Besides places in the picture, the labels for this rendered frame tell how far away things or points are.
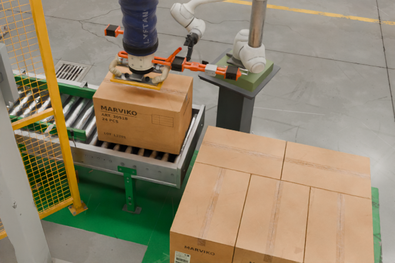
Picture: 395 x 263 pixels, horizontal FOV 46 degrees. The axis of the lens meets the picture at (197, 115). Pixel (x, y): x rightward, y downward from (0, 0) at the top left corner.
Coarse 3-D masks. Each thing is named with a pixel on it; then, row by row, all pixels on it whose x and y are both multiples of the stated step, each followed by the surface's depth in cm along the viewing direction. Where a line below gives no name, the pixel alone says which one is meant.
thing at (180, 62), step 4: (176, 56) 297; (180, 56) 297; (172, 60) 293; (176, 60) 295; (180, 60) 295; (184, 60) 293; (172, 64) 291; (176, 64) 290; (180, 64) 292; (184, 64) 293; (172, 68) 293; (176, 68) 293; (180, 68) 292; (184, 68) 296
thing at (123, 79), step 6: (114, 78) 299; (120, 78) 298; (126, 78) 299; (144, 78) 299; (150, 78) 300; (126, 84) 297; (132, 84) 296; (138, 84) 295; (144, 84) 296; (150, 84) 295; (156, 84) 295; (162, 84) 298
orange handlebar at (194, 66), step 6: (120, 30) 322; (120, 54) 299; (126, 54) 302; (156, 60) 295; (186, 66) 292; (192, 66) 291; (198, 66) 291; (204, 66) 293; (216, 72) 289; (222, 72) 288; (240, 72) 289
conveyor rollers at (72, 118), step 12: (36, 96) 369; (72, 96) 370; (48, 120) 349; (72, 120) 349; (84, 120) 349; (192, 120) 353; (36, 132) 337; (96, 144) 332; (108, 144) 331; (120, 144) 330; (156, 156) 325; (168, 156) 324; (180, 156) 323
